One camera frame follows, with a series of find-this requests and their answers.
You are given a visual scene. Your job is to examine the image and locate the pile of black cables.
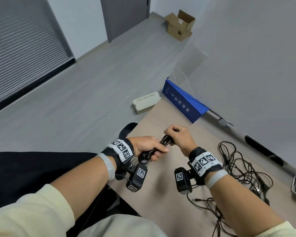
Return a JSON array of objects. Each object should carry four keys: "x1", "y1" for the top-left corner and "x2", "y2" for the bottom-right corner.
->
[{"x1": 187, "y1": 141, "x2": 274, "y2": 237}]

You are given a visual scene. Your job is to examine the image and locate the grey left wristband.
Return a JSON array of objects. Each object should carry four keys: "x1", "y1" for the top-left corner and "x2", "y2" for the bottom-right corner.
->
[{"x1": 96, "y1": 153, "x2": 116, "y2": 182}]

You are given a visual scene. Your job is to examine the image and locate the person's left hand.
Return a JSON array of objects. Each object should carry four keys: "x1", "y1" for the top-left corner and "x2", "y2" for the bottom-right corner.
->
[{"x1": 133, "y1": 136, "x2": 171, "y2": 161}]

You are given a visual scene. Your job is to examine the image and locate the blue triangular box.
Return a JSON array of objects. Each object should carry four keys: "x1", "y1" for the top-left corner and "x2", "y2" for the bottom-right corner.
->
[{"x1": 162, "y1": 79, "x2": 210, "y2": 124}]

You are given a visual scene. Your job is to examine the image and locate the person's left forearm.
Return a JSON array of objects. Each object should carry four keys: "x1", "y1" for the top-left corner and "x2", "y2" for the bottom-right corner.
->
[{"x1": 0, "y1": 158, "x2": 111, "y2": 237}]

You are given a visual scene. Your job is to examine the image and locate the left wrist marker strap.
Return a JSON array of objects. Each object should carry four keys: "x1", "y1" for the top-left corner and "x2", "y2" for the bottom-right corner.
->
[{"x1": 101, "y1": 138, "x2": 135, "y2": 171}]

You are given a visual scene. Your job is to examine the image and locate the black cable with round plug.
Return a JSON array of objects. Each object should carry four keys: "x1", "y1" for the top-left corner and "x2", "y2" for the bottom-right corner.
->
[{"x1": 138, "y1": 129, "x2": 179, "y2": 163}]

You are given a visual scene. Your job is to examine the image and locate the grey desk clamp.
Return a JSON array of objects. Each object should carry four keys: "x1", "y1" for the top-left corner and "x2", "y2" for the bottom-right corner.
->
[{"x1": 217, "y1": 117, "x2": 235, "y2": 127}]

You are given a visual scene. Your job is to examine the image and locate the wrist marker strap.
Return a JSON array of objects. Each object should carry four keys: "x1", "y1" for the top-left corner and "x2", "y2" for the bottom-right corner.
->
[
  {"x1": 101, "y1": 138, "x2": 135, "y2": 171},
  {"x1": 187, "y1": 146, "x2": 224, "y2": 184}
]

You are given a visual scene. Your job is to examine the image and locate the open cardboard box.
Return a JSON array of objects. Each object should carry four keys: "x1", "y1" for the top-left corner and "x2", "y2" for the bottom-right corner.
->
[{"x1": 165, "y1": 10, "x2": 196, "y2": 42}]

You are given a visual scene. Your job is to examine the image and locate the grey window blinds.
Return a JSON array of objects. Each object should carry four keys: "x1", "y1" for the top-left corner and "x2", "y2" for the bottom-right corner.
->
[{"x1": 0, "y1": 0, "x2": 76, "y2": 114}]

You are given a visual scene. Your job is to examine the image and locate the right wrist marker strap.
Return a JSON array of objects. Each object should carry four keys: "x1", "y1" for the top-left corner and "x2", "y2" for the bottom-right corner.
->
[{"x1": 187, "y1": 146, "x2": 224, "y2": 184}]

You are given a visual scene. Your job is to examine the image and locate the white device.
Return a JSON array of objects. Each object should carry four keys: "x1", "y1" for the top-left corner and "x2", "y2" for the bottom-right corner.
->
[{"x1": 133, "y1": 92, "x2": 161, "y2": 114}]

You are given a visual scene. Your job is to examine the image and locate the grey right wristband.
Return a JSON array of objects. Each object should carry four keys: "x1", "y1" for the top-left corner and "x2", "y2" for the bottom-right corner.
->
[{"x1": 205, "y1": 169, "x2": 229, "y2": 190}]

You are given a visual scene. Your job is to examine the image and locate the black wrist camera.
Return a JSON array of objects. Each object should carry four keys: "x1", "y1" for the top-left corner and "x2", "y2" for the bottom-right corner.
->
[
  {"x1": 174, "y1": 167, "x2": 193, "y2": 195},
  {"x1": 125, "y1": 163, "x2": 148, "y2": 193}
]

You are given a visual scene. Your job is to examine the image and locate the person's cream sweater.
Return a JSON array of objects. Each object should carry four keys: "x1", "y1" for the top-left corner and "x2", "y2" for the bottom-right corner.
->
[{"x1": 76, "y1": 214, "x2": 168, "y2": 237}]

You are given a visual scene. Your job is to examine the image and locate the black office chair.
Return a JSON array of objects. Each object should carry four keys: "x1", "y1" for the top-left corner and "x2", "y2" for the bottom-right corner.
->
[{"x1": 66, "y1": 122, "x2": 143, "y2": 237}]

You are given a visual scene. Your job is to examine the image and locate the grey wristband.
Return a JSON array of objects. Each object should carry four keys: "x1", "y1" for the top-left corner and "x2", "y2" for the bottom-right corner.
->
[
  {"x1": 96, "y1": 153, "x2": 116, "y2": 182},
  {"x1": 205, "y1": 169, "x2": 229, "y2": 190}
]

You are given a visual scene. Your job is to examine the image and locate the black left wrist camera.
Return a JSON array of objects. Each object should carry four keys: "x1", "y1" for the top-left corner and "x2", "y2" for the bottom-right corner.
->
[{"x1": 125, "y1": 163, "x2": 148, "y2": 193}]

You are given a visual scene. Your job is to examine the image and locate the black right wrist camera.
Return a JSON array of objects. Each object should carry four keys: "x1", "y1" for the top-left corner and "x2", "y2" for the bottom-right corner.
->
[{"x1": 174, "y1": 167, "x2": 193, "y2": 195}]

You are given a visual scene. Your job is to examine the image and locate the person's right forearm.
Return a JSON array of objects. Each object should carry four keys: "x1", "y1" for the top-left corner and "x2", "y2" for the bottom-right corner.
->
[{"x1": 208, "y1": 175, "x2": 296, "y2": 237}]

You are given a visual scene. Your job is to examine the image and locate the light wooden table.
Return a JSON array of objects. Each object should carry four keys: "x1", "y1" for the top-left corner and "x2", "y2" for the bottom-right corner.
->
[{"x1": 107, "y1": 96, "x2": 296, "y2": 237}]

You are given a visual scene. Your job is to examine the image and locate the person's right hand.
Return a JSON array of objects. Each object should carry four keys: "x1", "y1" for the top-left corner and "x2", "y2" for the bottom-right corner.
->
[{"x1": 163, "y1": 124, "x2": 199, "y2": 158}]

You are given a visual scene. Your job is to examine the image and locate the grey door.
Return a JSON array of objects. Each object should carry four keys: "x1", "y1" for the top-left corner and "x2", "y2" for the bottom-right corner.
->
[{"x1": 100, "y1": 0, "x2": 151, "y2": 43}]

